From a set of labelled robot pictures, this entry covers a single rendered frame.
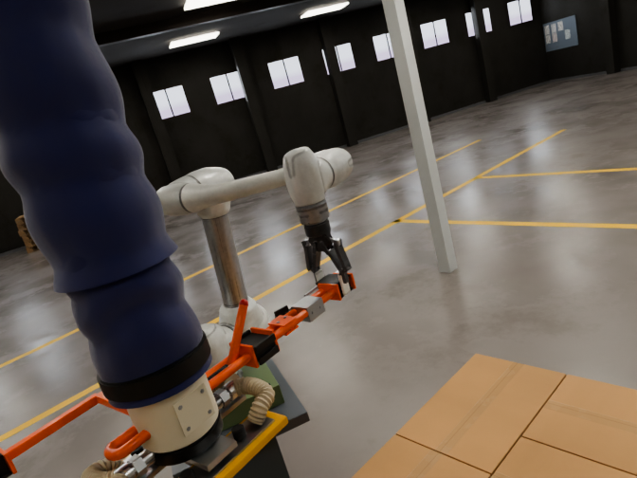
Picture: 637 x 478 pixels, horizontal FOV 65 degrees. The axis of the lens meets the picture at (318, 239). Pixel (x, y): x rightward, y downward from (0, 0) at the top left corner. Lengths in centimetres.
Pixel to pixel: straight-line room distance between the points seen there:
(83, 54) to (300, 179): 64
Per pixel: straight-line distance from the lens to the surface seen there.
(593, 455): 190
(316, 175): 137
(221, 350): 193
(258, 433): 116
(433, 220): 455
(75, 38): 97
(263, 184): 159
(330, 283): 146
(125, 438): 114
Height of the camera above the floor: 181
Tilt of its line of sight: 16 degrees down
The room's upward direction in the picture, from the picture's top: 16 degrees counter-clockwise
